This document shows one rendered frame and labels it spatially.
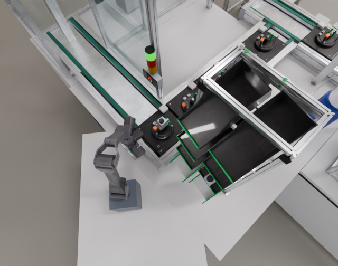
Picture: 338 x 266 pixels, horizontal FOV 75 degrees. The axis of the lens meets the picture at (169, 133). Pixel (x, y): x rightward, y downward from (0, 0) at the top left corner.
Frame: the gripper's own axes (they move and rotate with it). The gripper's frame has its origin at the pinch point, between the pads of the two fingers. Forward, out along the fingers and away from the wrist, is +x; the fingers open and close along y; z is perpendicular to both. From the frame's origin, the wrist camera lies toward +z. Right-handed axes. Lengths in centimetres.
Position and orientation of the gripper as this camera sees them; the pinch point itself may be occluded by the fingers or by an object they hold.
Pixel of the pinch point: (132, 145)
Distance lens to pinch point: 127.2
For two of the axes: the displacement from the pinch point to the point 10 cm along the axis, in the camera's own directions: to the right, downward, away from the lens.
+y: -6.8, -6.8, 2.8
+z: 7.4, -6.4, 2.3
